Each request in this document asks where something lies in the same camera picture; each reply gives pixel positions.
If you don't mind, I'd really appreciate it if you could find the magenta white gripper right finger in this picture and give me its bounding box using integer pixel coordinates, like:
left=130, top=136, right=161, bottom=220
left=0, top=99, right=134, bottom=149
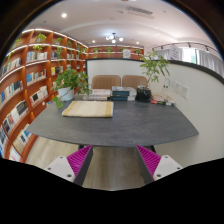
left=135, top=145, right=182, bottom=184

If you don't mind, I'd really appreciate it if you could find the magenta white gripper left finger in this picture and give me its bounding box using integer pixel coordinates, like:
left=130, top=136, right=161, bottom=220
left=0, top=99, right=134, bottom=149
left=45, top=145, right=93, bottom=186

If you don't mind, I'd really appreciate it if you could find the folded beige yellow striped towel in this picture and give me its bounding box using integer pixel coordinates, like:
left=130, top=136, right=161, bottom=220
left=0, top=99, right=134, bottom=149
left=62, top=101, right=114, bottom=118

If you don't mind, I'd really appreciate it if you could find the dark grey table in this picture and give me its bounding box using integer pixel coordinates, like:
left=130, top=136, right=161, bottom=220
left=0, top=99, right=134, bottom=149
left=26, top=93, right=200, bottom=186

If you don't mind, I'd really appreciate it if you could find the left stack of books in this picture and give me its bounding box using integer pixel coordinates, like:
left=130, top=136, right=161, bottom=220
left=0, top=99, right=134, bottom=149
left=83, top=89, right=111, bottom=101

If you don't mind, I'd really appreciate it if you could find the green plant in white pot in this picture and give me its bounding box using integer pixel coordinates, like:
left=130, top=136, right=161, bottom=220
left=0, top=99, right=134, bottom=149
left=53, top=69, right=91, bottom=109

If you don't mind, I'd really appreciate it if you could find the right beige chair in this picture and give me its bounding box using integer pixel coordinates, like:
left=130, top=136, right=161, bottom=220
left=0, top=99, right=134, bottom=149
left=122, top=75, right=147, bottom=89

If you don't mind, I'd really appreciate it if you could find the beige chair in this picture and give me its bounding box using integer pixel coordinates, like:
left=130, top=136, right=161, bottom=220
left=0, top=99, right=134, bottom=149
left=122, top=75, right=147, bottom=89
left=92, top=75, right=121, bottom=89

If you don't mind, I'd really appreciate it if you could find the left beige chair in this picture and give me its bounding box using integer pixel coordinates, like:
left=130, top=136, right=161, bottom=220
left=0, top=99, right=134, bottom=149
left=92, top=75, right=121, bottom=89

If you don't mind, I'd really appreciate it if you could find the leafy plant in black pot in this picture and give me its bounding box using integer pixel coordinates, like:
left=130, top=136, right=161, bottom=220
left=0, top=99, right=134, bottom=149
left=136, top=51, right=170, bottom=102

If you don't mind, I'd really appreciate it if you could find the orange wooden bookshelf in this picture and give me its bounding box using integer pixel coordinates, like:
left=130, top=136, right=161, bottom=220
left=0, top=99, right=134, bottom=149
left=0, top=28, right=144, bottom=162

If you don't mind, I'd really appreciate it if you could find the white sign on partition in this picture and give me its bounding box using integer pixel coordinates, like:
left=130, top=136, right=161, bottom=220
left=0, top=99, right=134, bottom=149
left=168, top=44, right=181, bottom=61

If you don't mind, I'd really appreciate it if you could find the ceiling lamp cluster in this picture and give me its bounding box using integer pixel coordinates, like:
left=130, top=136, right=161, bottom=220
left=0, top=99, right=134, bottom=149
left=105, top=33, right=124, bottom=44

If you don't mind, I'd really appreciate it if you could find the white wall power outlet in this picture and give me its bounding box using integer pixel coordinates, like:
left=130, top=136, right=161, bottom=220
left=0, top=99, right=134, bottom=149
left=174, top=81, right=189, bottom=99

